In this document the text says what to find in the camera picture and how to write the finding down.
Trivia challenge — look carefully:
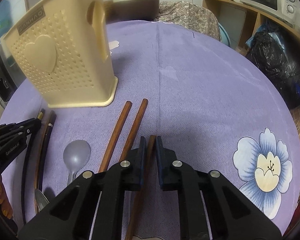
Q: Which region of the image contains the black chopstick gold band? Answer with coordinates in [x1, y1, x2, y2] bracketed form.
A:
[21, 124, 42, 224]

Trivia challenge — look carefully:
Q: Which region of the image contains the grey plastic spoon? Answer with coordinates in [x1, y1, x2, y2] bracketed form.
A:
[63, 140, 91, 185]

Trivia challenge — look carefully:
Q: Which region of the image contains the metal spoon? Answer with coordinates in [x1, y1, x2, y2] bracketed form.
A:
[34, 189, 50, 212]

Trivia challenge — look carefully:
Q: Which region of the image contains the water dispenser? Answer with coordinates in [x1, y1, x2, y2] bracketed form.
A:
[0, 44, 26, 109]

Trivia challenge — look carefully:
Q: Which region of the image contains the purple floral tablecloth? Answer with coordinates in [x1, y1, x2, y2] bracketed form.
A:
[1, 21, 300, 239]

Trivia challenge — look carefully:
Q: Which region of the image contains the cream perforated utensil holder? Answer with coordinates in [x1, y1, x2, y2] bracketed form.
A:
[4, 0, 118, 108]

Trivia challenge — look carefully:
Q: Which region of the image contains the black plastic bag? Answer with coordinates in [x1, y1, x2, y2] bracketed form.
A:
[246, 31, 300, 109]

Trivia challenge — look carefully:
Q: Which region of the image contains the wooden shelf unit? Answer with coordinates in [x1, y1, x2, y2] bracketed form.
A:
[203, 0, 300, 48]

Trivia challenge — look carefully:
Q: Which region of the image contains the patterned fabric chair cover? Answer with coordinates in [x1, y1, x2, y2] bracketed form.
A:
[155, 1, 221, 41]

